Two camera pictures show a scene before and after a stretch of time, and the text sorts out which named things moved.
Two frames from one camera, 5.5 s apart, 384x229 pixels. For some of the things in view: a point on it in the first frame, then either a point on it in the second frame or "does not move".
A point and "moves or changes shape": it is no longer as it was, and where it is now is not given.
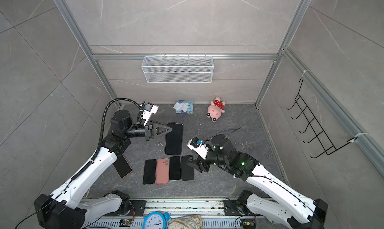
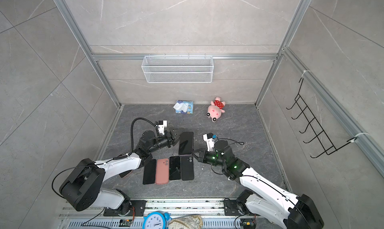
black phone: x=174 y=139 moves or changes shape
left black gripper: x=161 y=132 → x=170 y=136
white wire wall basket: x=177 y=68 does not move
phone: x=149 y=172 does not move
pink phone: x=162 y=171 does not move
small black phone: x=187 y=170 does not move
